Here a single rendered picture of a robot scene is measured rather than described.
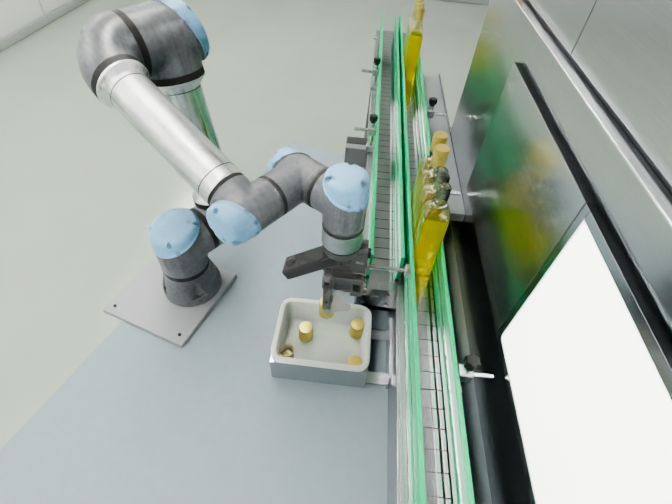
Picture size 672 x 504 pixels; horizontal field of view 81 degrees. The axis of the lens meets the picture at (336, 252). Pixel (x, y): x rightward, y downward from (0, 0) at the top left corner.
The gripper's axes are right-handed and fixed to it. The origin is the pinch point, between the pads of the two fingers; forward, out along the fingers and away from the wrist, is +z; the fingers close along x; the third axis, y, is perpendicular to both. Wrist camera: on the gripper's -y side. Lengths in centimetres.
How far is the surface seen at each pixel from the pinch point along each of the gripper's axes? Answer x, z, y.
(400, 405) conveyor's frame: -19.0, 4.3, 17.2
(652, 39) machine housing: 5, -57, 38
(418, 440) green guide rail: -28.1, -4.2, 18.6
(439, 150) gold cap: 28.0, -24.2, 21.2
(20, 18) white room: 346, 73, -342
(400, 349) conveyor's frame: -6.7, 4.3, 17.2
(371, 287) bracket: 8.8, 3.5, 10.1
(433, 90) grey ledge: 121, 3, 32
